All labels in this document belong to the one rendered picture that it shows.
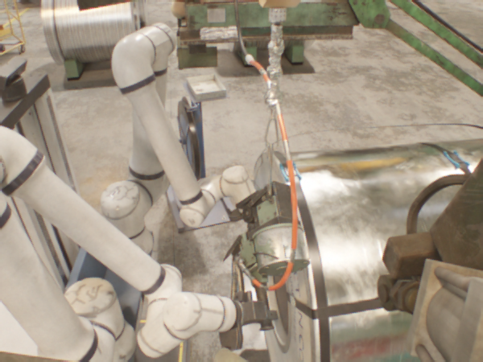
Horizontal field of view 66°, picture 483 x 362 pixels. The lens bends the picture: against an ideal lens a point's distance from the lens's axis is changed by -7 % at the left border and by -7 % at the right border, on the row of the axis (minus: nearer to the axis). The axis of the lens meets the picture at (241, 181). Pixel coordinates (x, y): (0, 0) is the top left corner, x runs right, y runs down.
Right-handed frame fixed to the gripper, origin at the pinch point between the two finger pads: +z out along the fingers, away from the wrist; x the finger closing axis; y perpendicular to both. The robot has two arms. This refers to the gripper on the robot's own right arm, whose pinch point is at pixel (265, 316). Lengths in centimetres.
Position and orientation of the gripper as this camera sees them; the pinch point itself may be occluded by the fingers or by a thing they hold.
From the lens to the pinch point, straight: 117.6
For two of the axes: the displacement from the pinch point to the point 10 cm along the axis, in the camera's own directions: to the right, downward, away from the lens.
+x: -7.5, 4.0, 5.2
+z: 6.4, 2.9, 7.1
